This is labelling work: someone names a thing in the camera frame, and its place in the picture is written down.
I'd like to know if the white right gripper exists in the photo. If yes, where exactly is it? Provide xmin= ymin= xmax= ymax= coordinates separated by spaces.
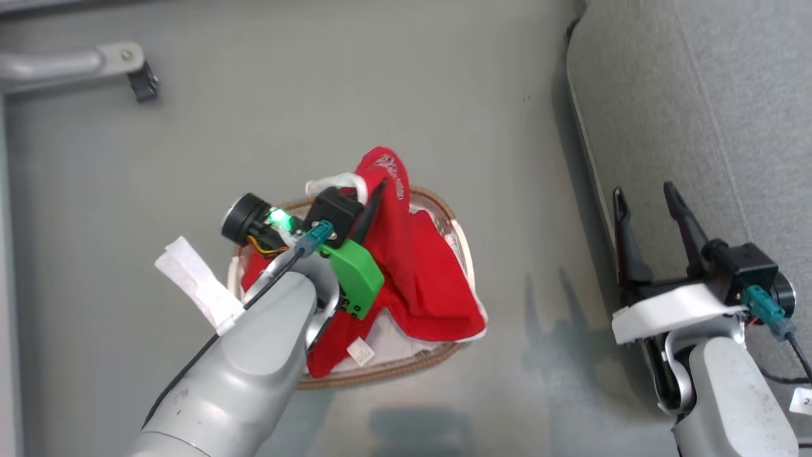
xmin=612 ymin=181 xmax=750 ymax=346

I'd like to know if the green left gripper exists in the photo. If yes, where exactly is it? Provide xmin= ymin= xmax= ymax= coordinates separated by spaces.
xmin=319 ymin=180 xmax=388 ymax=320

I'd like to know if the red and white garment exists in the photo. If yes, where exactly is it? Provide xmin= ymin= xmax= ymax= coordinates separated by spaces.
xmin=241 ymin=146 xmax=488 ymax=380

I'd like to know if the white basket with brown rim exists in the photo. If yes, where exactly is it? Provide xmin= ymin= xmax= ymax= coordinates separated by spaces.
xmin=226 ymin=172 xmax=478 ymax=390

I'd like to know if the white cloth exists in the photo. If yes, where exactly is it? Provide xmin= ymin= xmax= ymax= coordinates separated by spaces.
xmin=343 ymin=202 xmax=474 ymax=375

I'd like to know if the grey fabric sofa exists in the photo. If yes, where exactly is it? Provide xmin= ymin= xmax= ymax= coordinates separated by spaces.
xmin=566 ymin=0 xmax=812 ymax=445

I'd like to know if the white tape strip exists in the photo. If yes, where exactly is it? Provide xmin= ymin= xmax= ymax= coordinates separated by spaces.
xmin=154 ymin=235 xmax=246 ymax=336

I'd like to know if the black caster wheel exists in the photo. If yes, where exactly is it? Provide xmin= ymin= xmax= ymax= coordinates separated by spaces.
xmin=127 ymin=60 xmax=160 ymax=104

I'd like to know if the grey partition foot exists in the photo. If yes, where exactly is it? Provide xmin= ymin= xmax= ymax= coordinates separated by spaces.
xmin=0 ymin=42 xmax=146 ymax=97

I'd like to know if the black cable with teal plug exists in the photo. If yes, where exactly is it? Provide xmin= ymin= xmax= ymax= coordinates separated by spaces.
xmin=742 ymin=284 xmax=812 ymax=385
xmin=142 ymin=220 xmax=335 ymax=427

